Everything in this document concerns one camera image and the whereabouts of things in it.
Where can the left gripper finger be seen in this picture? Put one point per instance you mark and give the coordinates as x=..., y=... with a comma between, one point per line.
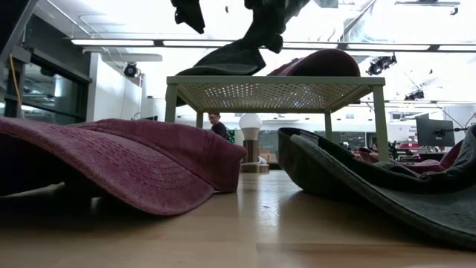
x=253, y=33
x=274, y=37

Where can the dark grey baseball cap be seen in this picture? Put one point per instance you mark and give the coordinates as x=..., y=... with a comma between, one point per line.
x=230, y=59
x=372, y=193

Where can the maroon baseball cap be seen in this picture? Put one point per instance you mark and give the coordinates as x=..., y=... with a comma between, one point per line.
x=427, y=166
x=323, y=63
x=130, y=164

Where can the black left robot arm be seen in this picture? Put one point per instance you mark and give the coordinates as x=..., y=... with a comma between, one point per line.
x=189, y=13

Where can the long ceiling light strip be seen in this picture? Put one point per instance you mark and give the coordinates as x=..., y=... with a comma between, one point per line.
x=223, y=43

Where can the green perforated metal shelf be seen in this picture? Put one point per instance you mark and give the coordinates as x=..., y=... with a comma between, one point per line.
x=275, y=80

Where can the white globe wooden lamp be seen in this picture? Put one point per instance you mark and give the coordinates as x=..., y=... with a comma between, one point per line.
x=250, y=124

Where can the person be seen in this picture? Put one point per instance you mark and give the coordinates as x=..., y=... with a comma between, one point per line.
x=219, y=130

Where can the black ceiling spotlight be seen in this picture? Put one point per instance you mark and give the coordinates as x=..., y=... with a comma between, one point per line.
x=131, y=70
x=414, y=95
x=379, y=65

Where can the black monitor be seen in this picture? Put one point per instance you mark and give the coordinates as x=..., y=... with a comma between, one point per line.
x=435, y=132

